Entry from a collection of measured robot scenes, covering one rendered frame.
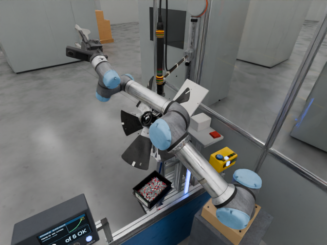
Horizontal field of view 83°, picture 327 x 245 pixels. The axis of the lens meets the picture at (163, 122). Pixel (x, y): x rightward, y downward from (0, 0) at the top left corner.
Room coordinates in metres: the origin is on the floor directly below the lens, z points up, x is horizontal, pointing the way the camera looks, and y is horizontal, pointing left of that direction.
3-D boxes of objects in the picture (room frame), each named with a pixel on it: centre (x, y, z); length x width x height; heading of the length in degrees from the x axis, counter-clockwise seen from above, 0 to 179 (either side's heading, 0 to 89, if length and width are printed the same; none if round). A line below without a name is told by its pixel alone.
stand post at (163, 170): (1.22, 0.01, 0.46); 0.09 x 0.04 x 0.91; 33
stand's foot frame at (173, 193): (1.27, -0.07, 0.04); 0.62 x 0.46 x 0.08; 123
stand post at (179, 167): (1.34, -0.18, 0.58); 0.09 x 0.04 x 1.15; 33
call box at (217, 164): (0.90, -0.42, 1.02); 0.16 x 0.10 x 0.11; 123
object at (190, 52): (1.63, -0.20, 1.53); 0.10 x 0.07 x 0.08; 158
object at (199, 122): (1.52, -0.35, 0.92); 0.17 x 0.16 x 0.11; 123
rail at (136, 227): (0.69, -0.08, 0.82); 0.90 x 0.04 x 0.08; 123
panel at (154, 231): (0.69, -0.08, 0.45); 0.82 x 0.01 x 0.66; 123
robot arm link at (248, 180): (0.53, -0.38, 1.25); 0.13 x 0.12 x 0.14; 145
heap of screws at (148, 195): (0.78, 0.07, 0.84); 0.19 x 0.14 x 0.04; 139
